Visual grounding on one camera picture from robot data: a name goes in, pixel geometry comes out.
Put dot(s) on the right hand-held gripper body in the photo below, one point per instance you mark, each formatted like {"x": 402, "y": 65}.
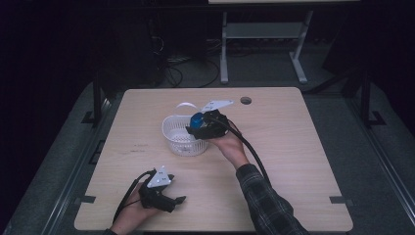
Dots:
{"x": 213, "y": 127}

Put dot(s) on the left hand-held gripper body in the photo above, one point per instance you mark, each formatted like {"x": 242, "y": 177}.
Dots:
{"x": 156, "y": 199}

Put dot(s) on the white bottle with blue cap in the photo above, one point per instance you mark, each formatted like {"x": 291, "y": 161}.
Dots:
{"x": 196, "y": 120}

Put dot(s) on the white plastic basket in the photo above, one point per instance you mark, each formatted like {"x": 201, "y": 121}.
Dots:
{"x": 181, "y": 143}

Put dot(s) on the person's left hand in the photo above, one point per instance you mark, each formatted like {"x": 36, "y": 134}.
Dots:
{"x": 133, "y": 213}

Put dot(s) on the person's right hand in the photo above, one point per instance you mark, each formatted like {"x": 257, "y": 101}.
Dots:
{"x": 233, "y": 147}

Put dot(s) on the black tape strip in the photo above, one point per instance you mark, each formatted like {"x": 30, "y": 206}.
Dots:
{"x": 87, "y": 199}
{"x": 341, "y": 200}

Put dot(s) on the black metal stand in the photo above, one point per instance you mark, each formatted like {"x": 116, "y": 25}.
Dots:
{"x": 366, "y": 101}
{"x": 97, "y": 101}

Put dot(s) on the white metal table frame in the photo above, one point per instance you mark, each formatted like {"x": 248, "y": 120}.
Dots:
{"x": 261, "y": 30}

